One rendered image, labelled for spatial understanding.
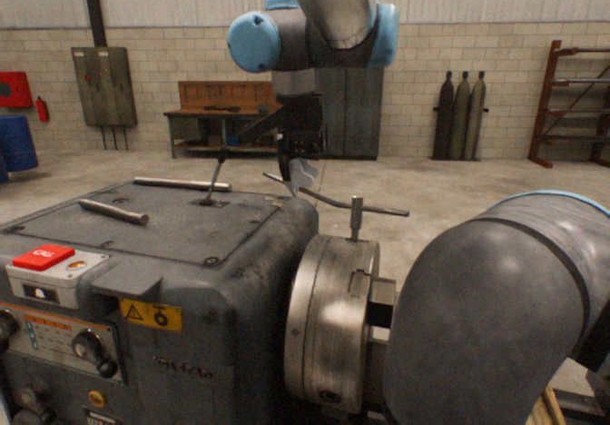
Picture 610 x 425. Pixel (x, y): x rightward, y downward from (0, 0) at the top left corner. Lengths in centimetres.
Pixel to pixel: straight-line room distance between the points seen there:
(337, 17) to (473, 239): 25
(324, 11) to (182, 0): 758
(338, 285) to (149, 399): 36
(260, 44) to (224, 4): 718
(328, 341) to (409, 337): 34
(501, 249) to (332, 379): 42
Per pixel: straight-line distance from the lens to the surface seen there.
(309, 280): 61
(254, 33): 50
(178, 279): 56
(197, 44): 772
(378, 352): 73
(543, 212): 34
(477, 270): 26
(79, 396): 89
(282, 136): 66
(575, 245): 32
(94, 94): 851
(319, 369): 63
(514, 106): 784
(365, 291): 60
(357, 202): 68
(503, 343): 26
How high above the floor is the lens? 154
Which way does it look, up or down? 19 degrees down
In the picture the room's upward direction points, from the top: straight up
